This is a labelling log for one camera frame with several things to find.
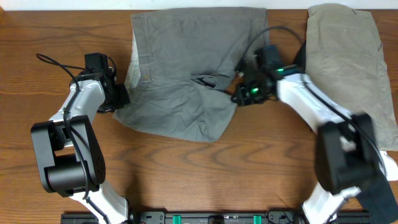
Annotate grey shorts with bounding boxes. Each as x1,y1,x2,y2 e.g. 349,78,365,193
114,7,269,142

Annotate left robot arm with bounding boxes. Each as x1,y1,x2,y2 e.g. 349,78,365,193
30,53,138,223

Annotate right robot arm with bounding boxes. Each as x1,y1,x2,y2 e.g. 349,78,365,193
231,45,389,223

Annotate black garment with logo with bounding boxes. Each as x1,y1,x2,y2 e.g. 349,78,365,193
293,40,307,73

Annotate khaki shorts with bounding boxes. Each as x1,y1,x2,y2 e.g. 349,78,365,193
305,4,397,151

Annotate white garment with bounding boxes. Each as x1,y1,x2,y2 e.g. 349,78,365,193
379,151,398,182

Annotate dark navy garment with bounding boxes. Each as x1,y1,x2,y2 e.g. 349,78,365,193
356,177,397,224

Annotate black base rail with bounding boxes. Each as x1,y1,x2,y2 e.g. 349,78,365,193
60,210,373,224

